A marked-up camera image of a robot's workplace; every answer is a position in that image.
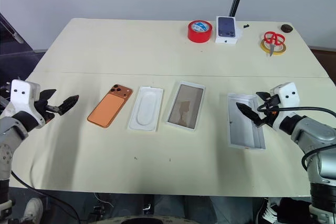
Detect white phone box lid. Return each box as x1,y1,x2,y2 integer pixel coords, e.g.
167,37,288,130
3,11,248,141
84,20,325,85
165,80,206,132

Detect blue jeans legs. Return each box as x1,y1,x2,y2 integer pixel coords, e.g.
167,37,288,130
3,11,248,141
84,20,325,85
154,195,254,224

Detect white box with blue phone print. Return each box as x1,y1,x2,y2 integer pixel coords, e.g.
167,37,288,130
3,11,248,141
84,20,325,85
215,15,243,45

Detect white phone box base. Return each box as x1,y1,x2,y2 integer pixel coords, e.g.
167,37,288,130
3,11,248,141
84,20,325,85
226,92,267,151

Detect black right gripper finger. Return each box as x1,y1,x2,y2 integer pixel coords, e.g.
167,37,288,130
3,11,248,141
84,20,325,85
236,102,264,128
255,91,273,101

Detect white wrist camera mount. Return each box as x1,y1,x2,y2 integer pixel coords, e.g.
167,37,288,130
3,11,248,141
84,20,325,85
269,82,301,110
9,79,51,130

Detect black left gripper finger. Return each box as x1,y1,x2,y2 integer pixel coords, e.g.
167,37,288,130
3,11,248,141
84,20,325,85
51,94,80,116
39,89,57,102

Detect white phone tray insert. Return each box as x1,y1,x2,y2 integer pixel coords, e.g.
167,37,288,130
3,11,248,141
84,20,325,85
127,85,164,133

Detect orange smartphone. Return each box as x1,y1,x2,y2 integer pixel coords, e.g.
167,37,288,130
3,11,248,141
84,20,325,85
87,83,134,130

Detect red handled scissors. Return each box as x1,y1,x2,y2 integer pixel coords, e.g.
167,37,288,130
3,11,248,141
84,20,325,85
263,31,285,58

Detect yellow tape roll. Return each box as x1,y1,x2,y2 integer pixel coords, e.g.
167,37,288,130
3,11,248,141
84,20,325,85
260,37,288,57

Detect white shoe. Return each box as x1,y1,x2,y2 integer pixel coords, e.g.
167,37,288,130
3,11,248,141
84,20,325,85
21,197,44,224

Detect black and white sneaker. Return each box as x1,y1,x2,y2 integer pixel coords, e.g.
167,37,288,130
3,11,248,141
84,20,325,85
255,197,279,222

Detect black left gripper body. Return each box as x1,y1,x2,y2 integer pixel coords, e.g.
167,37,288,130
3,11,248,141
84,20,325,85
33,99,56,124

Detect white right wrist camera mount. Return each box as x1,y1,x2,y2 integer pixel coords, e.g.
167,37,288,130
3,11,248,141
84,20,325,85
269,82,301,110

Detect red tape roll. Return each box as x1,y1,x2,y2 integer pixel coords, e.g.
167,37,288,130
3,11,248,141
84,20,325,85
187,19,213,44

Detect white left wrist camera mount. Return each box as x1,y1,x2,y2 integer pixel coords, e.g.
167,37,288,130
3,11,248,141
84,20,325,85
9,79,51,130

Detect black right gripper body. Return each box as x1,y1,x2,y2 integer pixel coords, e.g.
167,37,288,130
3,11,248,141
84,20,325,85
261,95,280,129

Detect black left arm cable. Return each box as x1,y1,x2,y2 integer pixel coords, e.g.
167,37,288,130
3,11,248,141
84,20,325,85
9,153,79,222

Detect dark angled frame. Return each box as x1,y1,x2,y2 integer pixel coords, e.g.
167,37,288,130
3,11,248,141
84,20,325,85
0,12,35,55

